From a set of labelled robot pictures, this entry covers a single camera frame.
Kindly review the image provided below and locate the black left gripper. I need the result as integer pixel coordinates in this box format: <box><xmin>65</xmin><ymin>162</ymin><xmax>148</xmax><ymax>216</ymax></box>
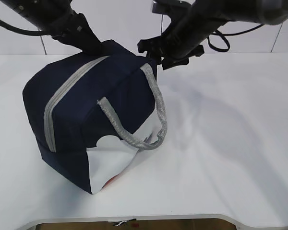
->
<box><xmin>44</xmin><ymin>7</ymin><xmax>102</xmax><ymax>55</ymax></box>

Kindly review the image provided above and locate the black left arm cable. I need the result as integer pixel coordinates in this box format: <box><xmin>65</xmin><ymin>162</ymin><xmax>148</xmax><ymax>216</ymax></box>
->
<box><xmin>0</xmin><ymin>11</ymin><xmax>48</xmax><ymax>36</ymax></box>

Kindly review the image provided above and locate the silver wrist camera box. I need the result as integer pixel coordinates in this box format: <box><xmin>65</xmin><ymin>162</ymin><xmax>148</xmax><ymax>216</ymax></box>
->
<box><xmin>151</xmin><ymin>0</ymin><xmax>191</xmax><ymax>15</ymax></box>

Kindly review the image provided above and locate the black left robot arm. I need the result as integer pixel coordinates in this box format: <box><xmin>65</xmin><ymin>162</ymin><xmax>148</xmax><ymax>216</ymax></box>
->
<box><xmin>0</xmin><ymin>0</ymin><xmax>102</xmax><ymax>55</ymax></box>

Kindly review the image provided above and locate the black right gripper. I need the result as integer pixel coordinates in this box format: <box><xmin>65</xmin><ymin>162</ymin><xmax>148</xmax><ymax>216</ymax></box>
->
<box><xmin>137</xmin><ymin>32</ymin><xmax>204</xmax><ymax>70</ymax></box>

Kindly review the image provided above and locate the navy blue lunch bag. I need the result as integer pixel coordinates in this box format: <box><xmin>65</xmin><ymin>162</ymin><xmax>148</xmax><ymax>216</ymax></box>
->
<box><xmin>23</xmin><ymin>40</ymin><xmax>168</xmax><ymax>194</ymax></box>

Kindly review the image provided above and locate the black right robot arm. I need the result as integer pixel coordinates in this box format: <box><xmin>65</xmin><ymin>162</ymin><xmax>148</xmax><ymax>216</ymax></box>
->
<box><xmin>137</xmin><ymin>0</ymin><xmax>288</xmax><ymax>69</ymax></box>

